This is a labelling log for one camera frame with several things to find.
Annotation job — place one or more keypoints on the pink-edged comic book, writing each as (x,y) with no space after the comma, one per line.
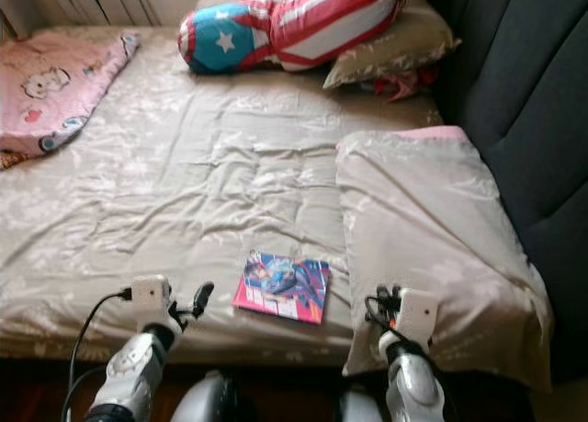
(285,287)

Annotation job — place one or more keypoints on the pink cartoon print blanket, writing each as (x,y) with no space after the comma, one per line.
(55,91)

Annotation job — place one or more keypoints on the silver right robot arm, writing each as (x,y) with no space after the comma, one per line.
(413,385)

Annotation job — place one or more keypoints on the grey floral folded duvet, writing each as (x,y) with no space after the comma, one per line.
(432,229)

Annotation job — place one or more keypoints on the silver left robot leg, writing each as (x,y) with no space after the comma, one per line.
(207,402)

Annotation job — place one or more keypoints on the silver robot leg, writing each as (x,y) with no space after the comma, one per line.
(207,402)
(358,408)

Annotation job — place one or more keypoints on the silver right robot leg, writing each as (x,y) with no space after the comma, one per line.
(358,408)

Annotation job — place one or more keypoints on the red cloth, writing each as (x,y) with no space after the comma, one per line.
(404,84)

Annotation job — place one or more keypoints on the large grey floral pillow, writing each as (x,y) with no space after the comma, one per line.
(400,54)

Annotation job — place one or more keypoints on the star and stripes bolster pillow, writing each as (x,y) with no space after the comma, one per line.
(312,22)

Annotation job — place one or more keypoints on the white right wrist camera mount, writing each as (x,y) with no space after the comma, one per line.
(418,313)

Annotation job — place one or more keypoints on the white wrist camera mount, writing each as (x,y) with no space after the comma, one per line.
(418,313)
(152,296)

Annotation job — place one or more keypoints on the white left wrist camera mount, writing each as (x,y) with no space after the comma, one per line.
(152,296)

